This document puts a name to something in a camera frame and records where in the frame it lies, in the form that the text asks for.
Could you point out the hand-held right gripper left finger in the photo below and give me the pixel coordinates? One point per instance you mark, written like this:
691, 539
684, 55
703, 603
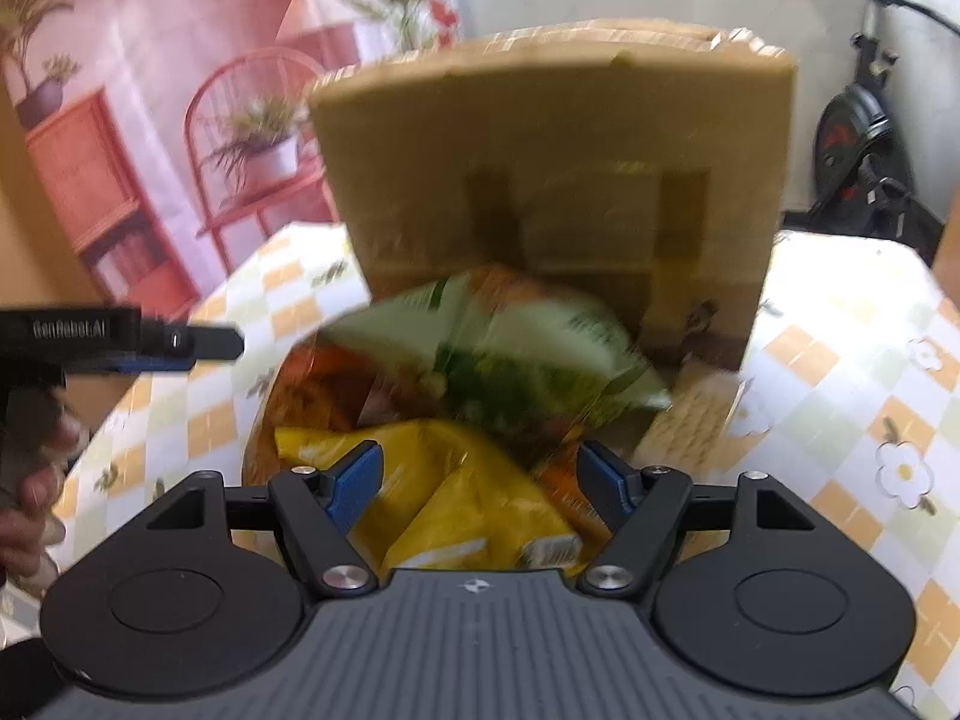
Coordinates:
360, 476

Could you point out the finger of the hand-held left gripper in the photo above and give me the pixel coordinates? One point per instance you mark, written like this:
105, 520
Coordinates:
202, 343

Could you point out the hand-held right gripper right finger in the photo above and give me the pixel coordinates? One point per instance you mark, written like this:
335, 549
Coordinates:
600, 476

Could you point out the yellow snack bag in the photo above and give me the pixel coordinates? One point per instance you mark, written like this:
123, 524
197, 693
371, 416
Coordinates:
450, 499

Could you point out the orange snack bag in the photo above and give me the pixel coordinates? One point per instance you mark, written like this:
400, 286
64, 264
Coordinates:
322, 382

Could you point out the green snack bag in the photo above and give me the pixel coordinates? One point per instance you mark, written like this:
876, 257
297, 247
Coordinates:
525, 360

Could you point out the brown cardboard box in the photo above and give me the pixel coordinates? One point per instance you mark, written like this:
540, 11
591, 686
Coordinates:
555, 135

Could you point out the person's left hand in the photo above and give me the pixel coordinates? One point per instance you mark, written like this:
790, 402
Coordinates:
37, 499

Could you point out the black exercise bike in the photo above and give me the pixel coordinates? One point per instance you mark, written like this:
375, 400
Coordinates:
855, 142

